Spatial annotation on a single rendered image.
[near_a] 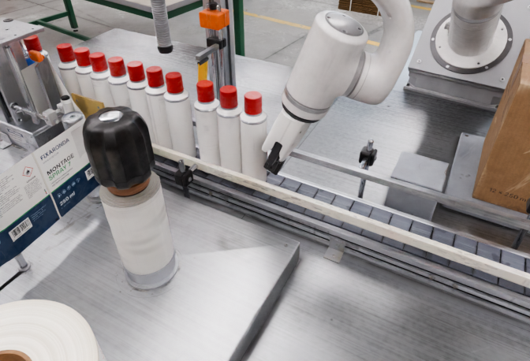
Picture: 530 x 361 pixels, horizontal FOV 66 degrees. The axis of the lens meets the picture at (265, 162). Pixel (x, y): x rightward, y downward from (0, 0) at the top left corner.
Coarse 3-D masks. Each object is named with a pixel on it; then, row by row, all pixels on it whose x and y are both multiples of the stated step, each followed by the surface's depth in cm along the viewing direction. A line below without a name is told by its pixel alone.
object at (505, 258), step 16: (160, 160) 92; (208, 176) 88; (272, 176) 88; (256, 192) 84; (304, 192) 84; (320, 192) 84; (288, 208) 80; (304, 208) 80; (352, 208) 80; (368, 208) 80; (336, 224) 77; (400, 224) 77; (416, 224) 77; (384, 240) 74; (448, 240) 74; (464, 240) 74; (432, 256) 71; (480, 256) 71; (496, 256) 71; (512, 256) 71; (464, 272) 68; (480, 272) 68; (528, 272) 68; (512, 288) 66; (528, 288) 66
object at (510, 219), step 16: (304, 160) 81; (320, 160) 79; (368, 176) 76; (384, 176) 75; (416, 192) 73; (432, 192) 72; (464, 208) 70; (480, 208) 68; (512, 224) 67; (528, 224) 66
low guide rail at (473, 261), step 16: (176, 160) 89; (192, 160) 87; (224, 176) 84; (240, 176) 82; (272, 192) 80; (288, 192) 79; (320, 208) 76; (336, 208) 75; (352, 224) 74; (368, 224) 73; (384, 224) 72; (400, 240) 71; (416, 240) 69; (432, 240) 69; (448, 256) 68; (464, 256) 66; (496, 272) 65; (512, 272) 64
